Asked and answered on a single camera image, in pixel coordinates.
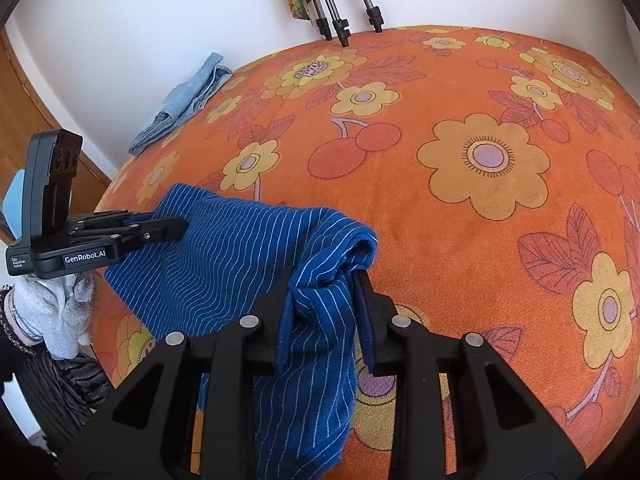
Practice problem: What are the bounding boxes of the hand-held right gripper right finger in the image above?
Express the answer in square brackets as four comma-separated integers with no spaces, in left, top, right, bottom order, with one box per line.
[352,270,586,480]

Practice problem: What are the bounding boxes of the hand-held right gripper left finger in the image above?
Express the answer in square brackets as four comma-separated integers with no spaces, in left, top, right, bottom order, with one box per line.
[57,266,301,480]

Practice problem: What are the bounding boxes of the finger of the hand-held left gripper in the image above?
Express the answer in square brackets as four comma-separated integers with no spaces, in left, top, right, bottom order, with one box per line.
[119,217,189,257]
[70,211,154,237]

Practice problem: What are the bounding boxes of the blue striped pants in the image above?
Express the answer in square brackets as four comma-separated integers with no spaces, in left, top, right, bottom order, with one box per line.
[104,183,378,480]

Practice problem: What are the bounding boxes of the person's left forearm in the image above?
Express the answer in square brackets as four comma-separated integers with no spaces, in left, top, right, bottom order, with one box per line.
[0,285,46,386]

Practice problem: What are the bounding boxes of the person's left hand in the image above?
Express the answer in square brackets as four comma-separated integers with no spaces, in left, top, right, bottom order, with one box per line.
[10,272,96,361]

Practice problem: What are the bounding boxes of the blue chair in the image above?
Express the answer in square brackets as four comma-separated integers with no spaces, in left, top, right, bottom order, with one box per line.
[0,170,26,242]

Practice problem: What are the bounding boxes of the wooden door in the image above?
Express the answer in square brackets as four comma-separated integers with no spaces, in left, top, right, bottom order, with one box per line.
[0,27,112,201]

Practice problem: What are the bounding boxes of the folded light blue jeans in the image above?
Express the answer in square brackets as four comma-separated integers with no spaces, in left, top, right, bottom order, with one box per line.
[128,52,233,156]

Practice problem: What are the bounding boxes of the orange floral tablecloth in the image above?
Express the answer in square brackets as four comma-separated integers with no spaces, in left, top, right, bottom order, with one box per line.
[90,25,640,480]

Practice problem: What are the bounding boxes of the person's dark striped clothing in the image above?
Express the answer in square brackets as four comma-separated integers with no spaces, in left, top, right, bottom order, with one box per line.
[20,350,118,457]

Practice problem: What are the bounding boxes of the grey metal tripod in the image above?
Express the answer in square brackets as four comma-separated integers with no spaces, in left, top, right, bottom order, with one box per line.
[305,0,385,50]

